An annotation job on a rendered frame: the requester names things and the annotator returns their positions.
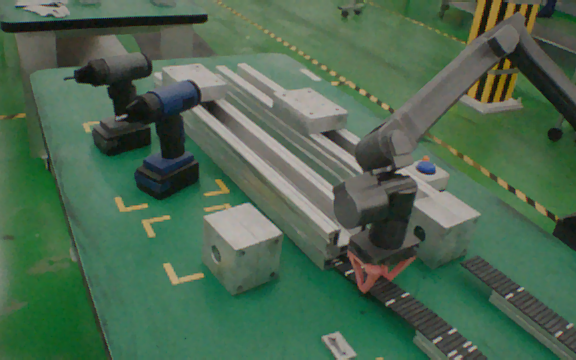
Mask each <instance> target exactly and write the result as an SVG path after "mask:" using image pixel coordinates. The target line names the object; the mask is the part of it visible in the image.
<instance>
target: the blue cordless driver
mask: <svg viewBox="0 0 576 360"><path fill-rule="evenodd" d="M201 101H202V92H201V88H200V86H199V85H198V83H197V82H196V81H193V80H191V79H186V80H180V81H177V83H174V84H171V85H167V86H163V87H160V88H157V89H154V90H150V91H147V92H146V93H143V94H140V95H137V97H136V98H135V99H134V101H133V103H132V104H130V105H128V106H127V107H125V108H124V109H123V112H122V113H123V115H122V116H119V117H118V118H116V119H114V121H115V122H118V121H121V120H124V119H125V121H126V122H127V123H129V124H134V123H135V122H141V123H142V125H144V124H146V126H148V124H151V123H154V122H155V129H156V134H157V135H158V136H159V140H160V147H161V152H159V153H157V154H155V155H152V156H149V157H147V158H144V159H143V165H141V166H139V167H137V168H136V172H134V180H135V181H136V186H137V188H139V189H140V190H142V192H144V193H146V194H148V195H150V196H151V197H154V198H156V199H158V200H162V199H164V198H166V197H168V196H170V195H172V194H174V193H176V192H178V191H180V189H181V188H184V187H186V186H188V185H190V184H192V183H194V182H196V181H197V180H198V179H199V162H198V161H197V160H195V159H194V156H193V154H191V153H189V152H187V150H186V149H185V142H186V134H185V124H184V117H183V116H182V115H180V114H181V113H184V112H186V111H189V109H192V108H194V107H195V106H197V105H198V104H200V103H201Z"/></svg>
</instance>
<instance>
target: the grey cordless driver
mask: <svg viewBox="0 0 576 360"><path fill-rule="evenodd" d="M152 64H153V62H152V59H151V57H150V56H149V55H148V54H147V53H146V52H141V53H140V52H133V53H131V54H126V55H118V56H111V57H103V58H100V59H93V61H88V63H87V65H85V66H83V67H80V68H78V69H76V70H74V72H73V76H66V77H64V79H63V81H65V80H68V79H75V81H76V82H77V83H81V84H91V85H92V86H93V87H99V86H104V85H106V86H108V87H107V90H108V94H107V95H108V98H109V99H112V104H113V109H114V114H115V115H113V117H109V118H104V119H100V121H99V122H100V125H98V126H94V127H93V130H92V137H93V138H94V144H95V146H96V147H97V148H99V149H100V150H101V151H102V152H103V153H104V154H105V155H107V156H111V155H115V154H119V153H123V152H126V151H130V150H134V149H138V148H142V146H146V145H150V144H151V143H152V136H151V127H150V125H149V126H146V124H144V125H142V123H141V122H135V123H134V124H129V123H127V122H126V121H125V119H124V120H121V121H118V122H115V121H114V119H116V118H118V117H119V116H122V115H123V113H122V112H123V109H124V108H125V107H127V106H128V105H130V104H132V103H133V101H134V99H135V98H136V97H137V95H138V91H137V86H136V83H134V82H132V81H133V80H139V79H144V78H147V77H149V76H150V75H151V73H152ZM109 85H110V86H109Z"/></svg>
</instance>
